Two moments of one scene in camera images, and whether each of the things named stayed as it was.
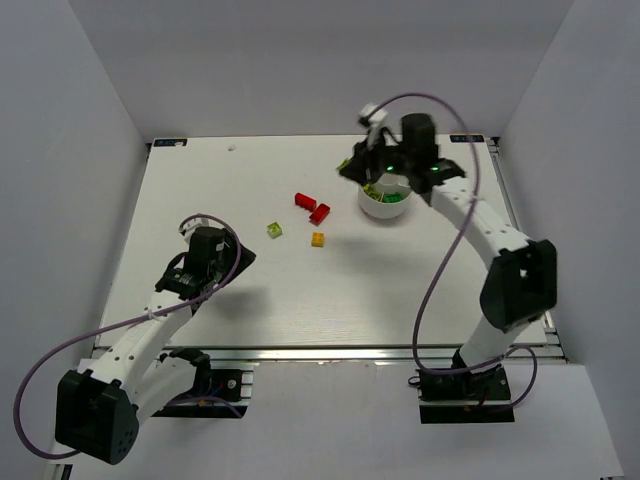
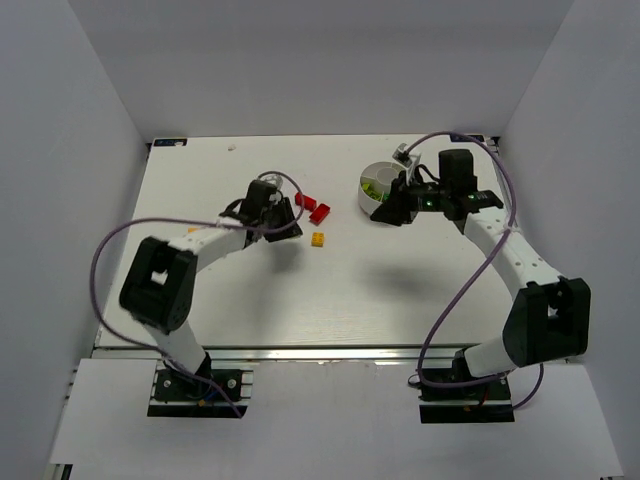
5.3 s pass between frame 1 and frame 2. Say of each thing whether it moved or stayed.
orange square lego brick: stayed
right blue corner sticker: stayed
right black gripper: moved
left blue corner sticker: stayed
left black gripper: moved
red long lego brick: stayed
